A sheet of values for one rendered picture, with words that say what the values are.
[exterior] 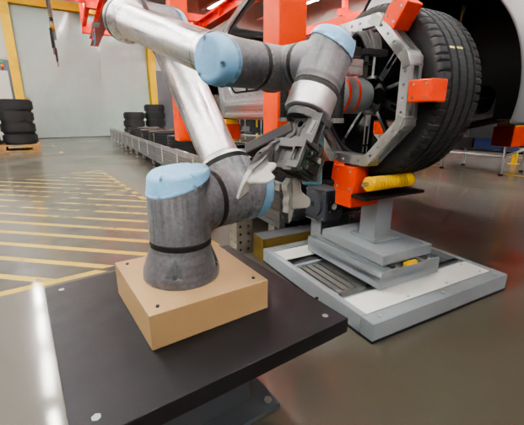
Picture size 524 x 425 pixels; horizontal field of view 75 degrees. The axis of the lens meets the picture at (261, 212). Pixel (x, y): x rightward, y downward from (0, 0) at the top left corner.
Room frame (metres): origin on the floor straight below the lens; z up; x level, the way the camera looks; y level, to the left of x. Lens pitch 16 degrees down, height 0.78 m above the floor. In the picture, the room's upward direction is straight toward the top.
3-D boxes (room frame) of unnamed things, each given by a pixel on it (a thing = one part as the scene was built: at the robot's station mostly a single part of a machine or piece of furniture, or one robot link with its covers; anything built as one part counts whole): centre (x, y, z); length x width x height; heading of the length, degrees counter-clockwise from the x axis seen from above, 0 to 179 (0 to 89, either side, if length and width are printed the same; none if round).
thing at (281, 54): (0.79, -0.04, 0.87); 0.12 x 0.12 x 0.09; 42
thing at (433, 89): (1.18, -0.53, 0.85); 0.09 x 0.08 x 0.07; 28
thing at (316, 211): (1.88, -0.46, 0.26); 0.42 x 0.18 x 0.35; 118
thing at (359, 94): (1.42, -0.32, 0.85); 0.21 x 0.14 x 0.14; 118
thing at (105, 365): (0.81, 0.20, 0.15); 0.60 x 0.60 x 0.30; 35
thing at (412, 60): (1.45, -0.38, 0.85); 0.54 x 0.07 x 0.54; 28
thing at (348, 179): (1.47, -0.42, 0.48); 0.16 x 0.12 x 0.17; 118
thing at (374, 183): (1.40, -0.53, 0.51); 0.29 x 0.06 x 0.06; 118
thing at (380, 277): (1.56, -0.52, 0.13); 0.50 x 0.36 x 0.10; 28
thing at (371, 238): (1.53, -0.53, 0.32); 0.40 x 0.30 x 0.28; 28
